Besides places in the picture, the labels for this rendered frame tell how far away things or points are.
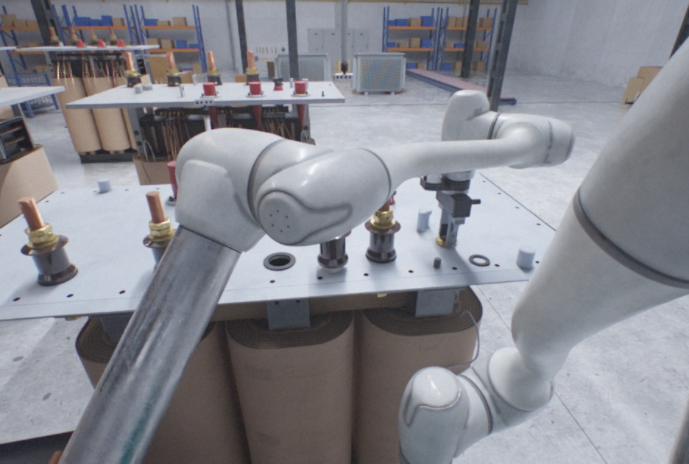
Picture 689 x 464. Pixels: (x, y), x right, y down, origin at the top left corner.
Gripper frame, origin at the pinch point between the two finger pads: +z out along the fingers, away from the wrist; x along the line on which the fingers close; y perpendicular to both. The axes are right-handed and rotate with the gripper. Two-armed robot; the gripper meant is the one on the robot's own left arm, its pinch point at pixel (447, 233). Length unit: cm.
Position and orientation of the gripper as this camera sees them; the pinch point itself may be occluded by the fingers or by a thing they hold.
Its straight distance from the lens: 109.6
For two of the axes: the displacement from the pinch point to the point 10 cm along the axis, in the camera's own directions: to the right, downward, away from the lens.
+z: 0.0, 8.8, 4.7
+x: -1.3, -4.7, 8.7
